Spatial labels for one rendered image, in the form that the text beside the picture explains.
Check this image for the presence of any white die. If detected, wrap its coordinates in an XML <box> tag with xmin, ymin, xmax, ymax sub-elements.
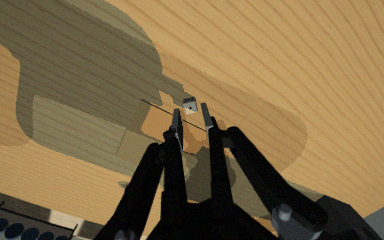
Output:
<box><xmin>183</xmin><ymin>97</ymin><xmax>198</xmax><ymax>114</ymax></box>

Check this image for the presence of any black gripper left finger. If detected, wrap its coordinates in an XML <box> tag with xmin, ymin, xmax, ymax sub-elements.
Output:
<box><xmin>93</xmin><ymin>108</ymin><xmax>188</xmax><ymax>240</ymax></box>

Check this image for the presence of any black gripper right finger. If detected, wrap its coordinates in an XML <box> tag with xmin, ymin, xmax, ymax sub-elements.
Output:
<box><xmin>201</xmin><ymin>102</ymin><xmax>329</xmax><ymax>240</ymax></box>

